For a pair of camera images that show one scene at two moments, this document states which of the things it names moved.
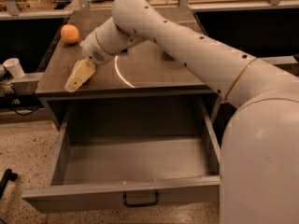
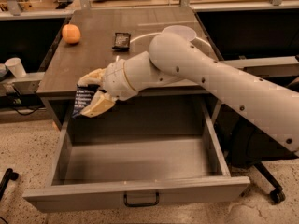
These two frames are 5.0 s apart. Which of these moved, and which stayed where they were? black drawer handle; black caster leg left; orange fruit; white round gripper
Moved: white round gripper
Stayed: black caster leg left; black drawer handle; orange fruit
